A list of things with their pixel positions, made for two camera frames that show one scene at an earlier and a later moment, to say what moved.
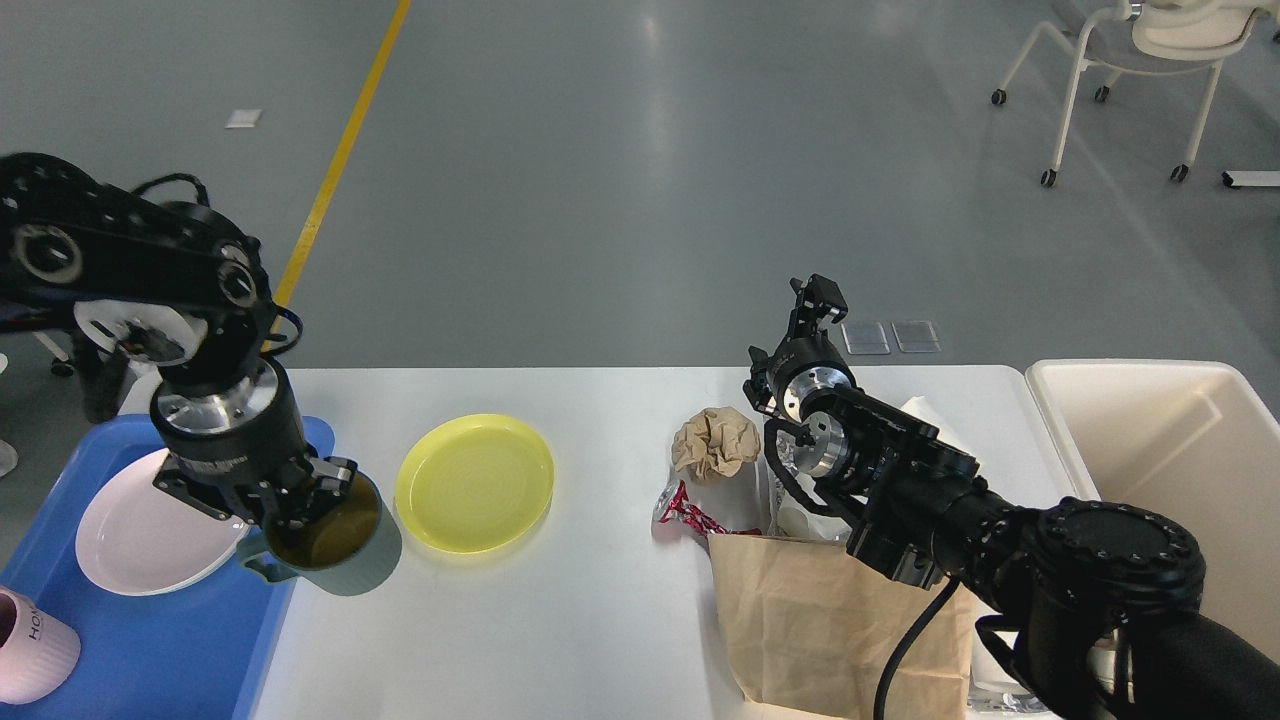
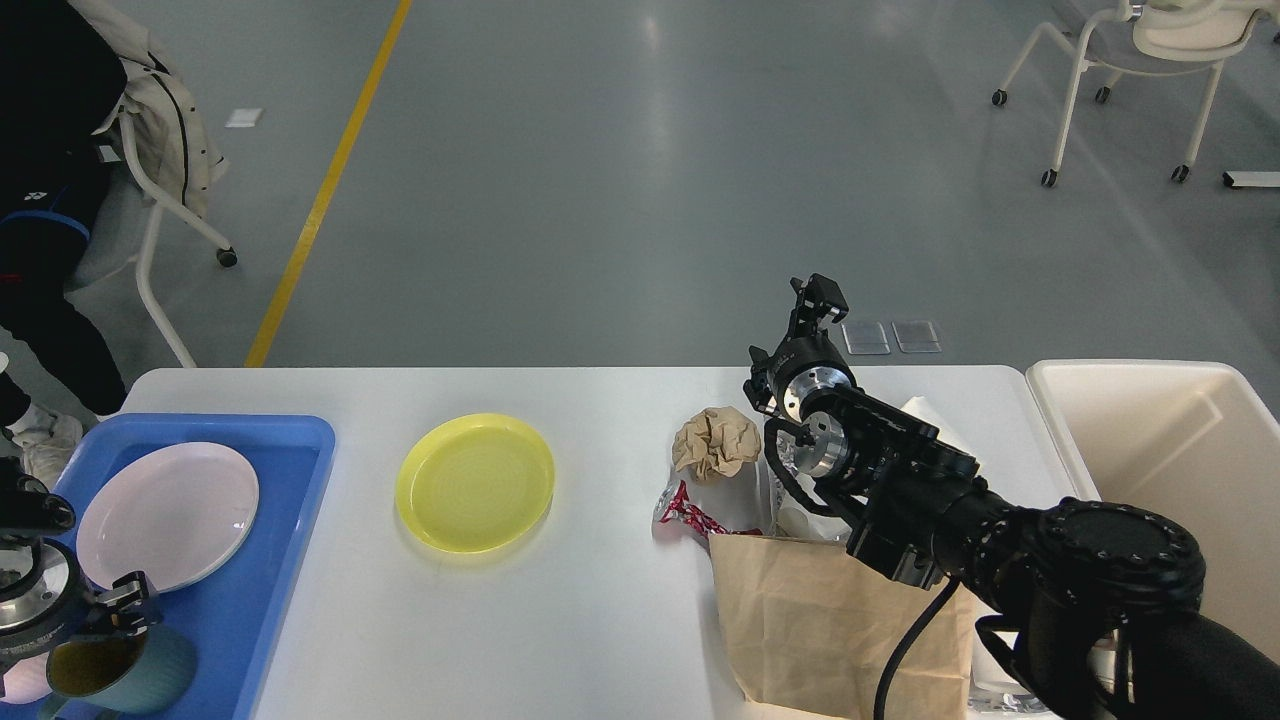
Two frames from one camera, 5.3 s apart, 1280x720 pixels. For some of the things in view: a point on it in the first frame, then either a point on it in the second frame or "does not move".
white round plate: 138,537 does not move
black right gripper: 807,362 does not move
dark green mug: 342,540 -> 86,665
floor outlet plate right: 917,337 does not move
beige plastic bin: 1195,442 does not move
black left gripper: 237,451 -> 46,599
